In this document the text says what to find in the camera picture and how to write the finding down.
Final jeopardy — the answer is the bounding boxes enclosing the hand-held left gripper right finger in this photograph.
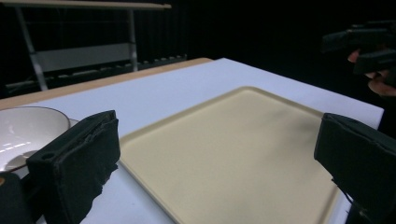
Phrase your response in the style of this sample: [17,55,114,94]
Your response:
[313,112,396,224]

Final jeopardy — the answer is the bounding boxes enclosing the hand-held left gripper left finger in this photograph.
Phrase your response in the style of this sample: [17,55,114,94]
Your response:
[26,109,121,224]

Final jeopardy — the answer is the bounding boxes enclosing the white bowl with dark rim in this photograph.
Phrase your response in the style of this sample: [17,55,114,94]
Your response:
[0,105,72,173]

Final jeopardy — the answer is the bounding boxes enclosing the table with metal legs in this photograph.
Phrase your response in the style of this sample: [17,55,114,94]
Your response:
[0,0,173,91]

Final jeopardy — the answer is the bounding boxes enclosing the beige rectangular tray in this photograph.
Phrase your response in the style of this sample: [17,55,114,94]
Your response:
[119,86,342,224]

